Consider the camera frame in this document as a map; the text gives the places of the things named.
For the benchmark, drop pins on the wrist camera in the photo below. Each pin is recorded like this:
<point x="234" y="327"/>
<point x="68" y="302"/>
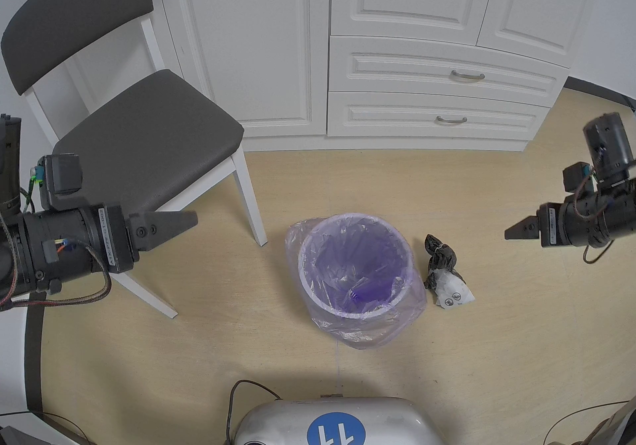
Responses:
<point x="67" y="175"/>
<point x="576" y="177"/>

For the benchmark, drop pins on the white printed wrapper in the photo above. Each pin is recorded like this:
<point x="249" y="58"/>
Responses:
<point x="454" y="294"/>

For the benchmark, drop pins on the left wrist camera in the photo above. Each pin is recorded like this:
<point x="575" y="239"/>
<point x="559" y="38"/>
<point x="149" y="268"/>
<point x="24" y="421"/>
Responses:
<point x="67" y="175"/>

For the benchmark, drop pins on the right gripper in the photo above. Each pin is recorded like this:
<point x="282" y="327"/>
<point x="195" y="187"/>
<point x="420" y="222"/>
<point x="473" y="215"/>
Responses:
<point x="571" y="224"/>

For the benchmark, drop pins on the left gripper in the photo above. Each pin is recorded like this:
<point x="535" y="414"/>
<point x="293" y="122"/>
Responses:
<point x="74" y="244"/>

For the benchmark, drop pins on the crumpled black plastic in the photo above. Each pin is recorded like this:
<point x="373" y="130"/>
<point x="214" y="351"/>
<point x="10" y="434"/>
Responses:
<point x="439" y="257"/>

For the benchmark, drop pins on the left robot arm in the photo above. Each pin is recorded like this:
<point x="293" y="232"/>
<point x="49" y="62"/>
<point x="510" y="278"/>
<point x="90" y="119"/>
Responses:
<point x="10" y="175"/>

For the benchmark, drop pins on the white trash bin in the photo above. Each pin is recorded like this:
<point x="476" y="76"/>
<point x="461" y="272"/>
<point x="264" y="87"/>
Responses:
<point x="304" y="269"/>

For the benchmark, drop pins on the white wardrobe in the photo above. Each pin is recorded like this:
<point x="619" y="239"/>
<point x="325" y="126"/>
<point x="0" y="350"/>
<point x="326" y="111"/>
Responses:
<point x="397" y="35"/>

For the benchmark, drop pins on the white chair dark grey seat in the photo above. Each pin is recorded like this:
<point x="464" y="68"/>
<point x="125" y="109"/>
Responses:
<point x="149" y="135"/>

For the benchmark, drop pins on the purple plastic bag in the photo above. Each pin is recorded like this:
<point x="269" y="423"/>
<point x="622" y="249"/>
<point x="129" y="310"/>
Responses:
<point x="367" y="331"/>

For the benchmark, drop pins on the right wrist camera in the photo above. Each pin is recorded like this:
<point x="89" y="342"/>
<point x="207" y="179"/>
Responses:
<point x="576" y="177"/>

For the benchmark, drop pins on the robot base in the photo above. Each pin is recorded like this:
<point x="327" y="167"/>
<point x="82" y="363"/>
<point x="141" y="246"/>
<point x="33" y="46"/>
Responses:
<point x="338" y="420"/>

